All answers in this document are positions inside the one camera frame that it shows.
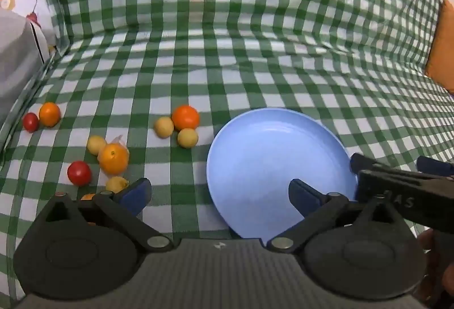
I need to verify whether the orange pillow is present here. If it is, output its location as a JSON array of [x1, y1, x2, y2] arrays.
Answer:
[[424, 0, 454, 95]]

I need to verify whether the person's right hand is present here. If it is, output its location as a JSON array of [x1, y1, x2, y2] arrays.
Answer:
[[416, 228, 438, 277]]

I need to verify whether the small yellow round fruit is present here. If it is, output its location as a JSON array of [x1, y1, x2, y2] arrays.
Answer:
[[177, 128, 198, 148], [106, 176, 129, 194], [154, 116, 175, 138], [87, 135, 108, 156]]

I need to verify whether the green checked cloth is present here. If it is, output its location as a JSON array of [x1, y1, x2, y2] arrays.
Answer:
[[0, 0, 454, 299]]

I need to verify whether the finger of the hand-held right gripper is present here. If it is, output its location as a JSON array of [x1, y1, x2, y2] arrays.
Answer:
[[417, 156, 454, 179], [350, 153, 379, 175]]

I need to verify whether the orange mandarin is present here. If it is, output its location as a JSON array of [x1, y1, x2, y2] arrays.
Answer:
[[98, 143, 130, 176], [39, 102, 62, 128], [172, 105, 200, 131]]

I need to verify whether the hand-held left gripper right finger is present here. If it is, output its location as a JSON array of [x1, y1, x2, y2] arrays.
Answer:
[[266, 179, 403, 253]]

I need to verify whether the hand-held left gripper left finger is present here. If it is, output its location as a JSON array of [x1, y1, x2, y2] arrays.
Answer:
[[33, 178, 175, 253]]

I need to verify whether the blue plate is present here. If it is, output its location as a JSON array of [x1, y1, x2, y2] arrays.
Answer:
[[206, 108, 359, 240]]

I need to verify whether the grey fabric bag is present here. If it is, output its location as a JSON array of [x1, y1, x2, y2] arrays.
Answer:
[[0, 7, 48, 125]]

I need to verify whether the red tomato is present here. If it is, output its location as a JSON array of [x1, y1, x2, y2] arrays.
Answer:
[[22, 112, 39, 133], [67, 160, 92, 186]]

